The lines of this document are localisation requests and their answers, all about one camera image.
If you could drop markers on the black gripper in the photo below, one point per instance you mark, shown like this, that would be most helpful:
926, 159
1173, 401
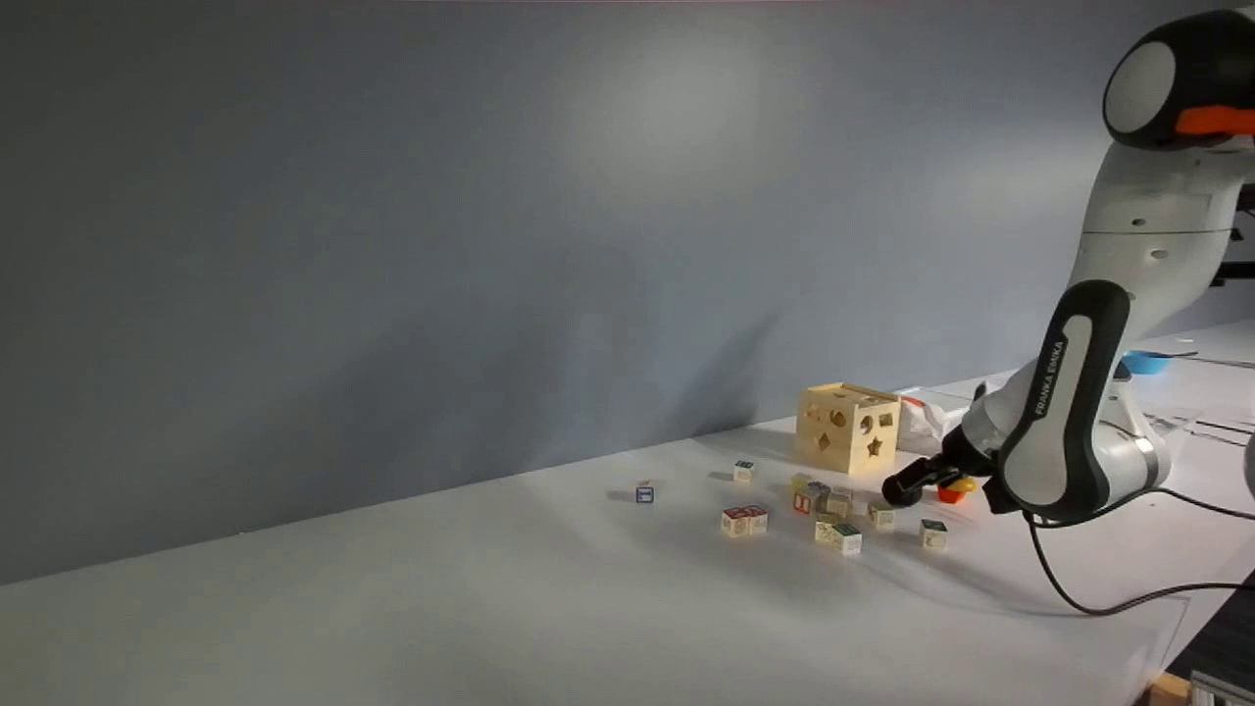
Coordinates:
959, 456

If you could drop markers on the black round object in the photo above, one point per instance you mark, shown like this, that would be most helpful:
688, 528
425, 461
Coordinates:
901, 490

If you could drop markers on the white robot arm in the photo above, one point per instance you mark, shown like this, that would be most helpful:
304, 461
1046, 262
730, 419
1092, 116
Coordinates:
1059, 435

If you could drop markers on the red white packet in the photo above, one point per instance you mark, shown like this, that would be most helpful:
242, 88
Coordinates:
923, 424

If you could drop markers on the small green white block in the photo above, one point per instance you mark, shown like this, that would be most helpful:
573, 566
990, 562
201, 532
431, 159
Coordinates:
933, 536

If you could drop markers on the small wooden toy block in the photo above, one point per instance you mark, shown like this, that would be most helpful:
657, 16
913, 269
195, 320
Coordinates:
880, 520

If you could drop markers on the wooden shape sorter cube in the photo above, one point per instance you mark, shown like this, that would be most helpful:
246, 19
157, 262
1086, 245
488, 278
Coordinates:
850, 428

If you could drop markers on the green white toy block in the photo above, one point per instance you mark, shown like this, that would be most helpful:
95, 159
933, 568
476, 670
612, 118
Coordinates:
841, 537

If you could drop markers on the multicolour toy block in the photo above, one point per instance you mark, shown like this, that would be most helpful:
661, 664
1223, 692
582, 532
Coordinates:
808, 496

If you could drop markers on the small white toy block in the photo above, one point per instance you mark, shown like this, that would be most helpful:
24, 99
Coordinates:
743, 473

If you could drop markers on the blue bowl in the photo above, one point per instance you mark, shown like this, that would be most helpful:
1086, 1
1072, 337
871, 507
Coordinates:
1144, 366

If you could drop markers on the red white toy block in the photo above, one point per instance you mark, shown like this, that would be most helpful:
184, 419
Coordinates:
743, 522

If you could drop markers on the small grey toy block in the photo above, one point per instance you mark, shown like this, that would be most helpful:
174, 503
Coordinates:
645, 490

